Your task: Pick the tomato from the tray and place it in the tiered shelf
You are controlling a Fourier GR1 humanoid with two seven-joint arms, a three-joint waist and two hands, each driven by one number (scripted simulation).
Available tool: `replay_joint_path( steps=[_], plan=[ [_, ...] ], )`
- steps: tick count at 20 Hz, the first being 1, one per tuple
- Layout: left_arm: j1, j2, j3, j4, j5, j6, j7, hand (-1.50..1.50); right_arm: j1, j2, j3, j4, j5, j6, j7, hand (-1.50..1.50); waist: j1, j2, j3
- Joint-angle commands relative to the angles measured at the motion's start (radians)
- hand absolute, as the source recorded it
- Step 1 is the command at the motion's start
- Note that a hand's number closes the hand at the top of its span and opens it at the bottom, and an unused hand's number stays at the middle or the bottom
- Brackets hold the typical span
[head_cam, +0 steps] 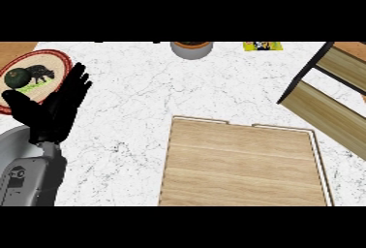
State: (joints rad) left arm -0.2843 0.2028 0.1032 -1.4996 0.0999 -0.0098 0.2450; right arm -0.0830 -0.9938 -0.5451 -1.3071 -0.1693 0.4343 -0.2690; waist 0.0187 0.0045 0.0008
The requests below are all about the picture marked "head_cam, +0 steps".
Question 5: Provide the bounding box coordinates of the red-rimmed oval plate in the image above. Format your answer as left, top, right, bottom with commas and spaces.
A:
0, 48, 74, 116

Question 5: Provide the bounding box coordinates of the yellow printed packet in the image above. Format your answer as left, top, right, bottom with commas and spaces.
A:
243, 42, 285, 52

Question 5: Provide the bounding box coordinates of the wooden tray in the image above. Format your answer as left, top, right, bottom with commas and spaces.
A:
159, 114, 336, 207

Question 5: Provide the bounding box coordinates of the dark green round vegetable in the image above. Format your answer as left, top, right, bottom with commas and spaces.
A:
4, 67, 35, 90

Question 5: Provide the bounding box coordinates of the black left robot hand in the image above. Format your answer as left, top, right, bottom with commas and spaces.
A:
2, 62, 95, 145

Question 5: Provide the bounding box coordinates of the brown wooden board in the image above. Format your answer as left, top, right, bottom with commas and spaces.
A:
0, 42, 40, 68

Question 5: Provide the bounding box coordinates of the grey pot with orange rim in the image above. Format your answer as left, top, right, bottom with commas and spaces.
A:
169, 42, 215, 61

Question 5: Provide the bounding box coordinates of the wooden tiered shelf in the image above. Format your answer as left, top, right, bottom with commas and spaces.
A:
277, 42, 366, 162

